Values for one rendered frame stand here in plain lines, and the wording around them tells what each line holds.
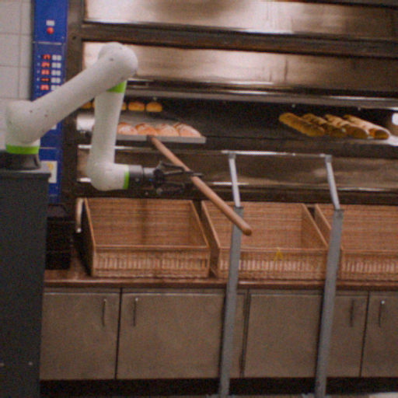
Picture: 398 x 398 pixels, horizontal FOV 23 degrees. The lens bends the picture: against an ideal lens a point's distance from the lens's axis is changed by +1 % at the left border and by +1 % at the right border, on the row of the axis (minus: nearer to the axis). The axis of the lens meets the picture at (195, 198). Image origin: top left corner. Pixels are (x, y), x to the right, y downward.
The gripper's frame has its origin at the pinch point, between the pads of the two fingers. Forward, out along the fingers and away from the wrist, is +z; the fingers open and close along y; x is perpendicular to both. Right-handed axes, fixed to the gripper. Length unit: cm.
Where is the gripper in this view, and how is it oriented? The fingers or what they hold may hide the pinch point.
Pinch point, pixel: (193, 179)
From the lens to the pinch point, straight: 382.7
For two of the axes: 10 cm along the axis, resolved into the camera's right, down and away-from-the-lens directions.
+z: 9.7, 0.3, 2.3
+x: 2.2, 2.2, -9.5
